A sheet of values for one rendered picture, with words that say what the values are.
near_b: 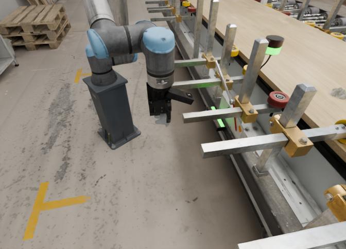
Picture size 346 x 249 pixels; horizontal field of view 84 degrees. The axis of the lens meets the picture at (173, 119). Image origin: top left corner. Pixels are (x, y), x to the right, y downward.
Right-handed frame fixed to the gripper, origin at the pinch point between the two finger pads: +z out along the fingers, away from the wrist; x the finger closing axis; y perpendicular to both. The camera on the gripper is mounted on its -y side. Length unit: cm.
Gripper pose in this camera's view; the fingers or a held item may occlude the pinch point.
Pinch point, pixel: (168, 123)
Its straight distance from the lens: 80.1
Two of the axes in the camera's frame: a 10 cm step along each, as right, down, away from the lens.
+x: 1.7, 6.7, -7.2
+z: 0.0, 7.3, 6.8
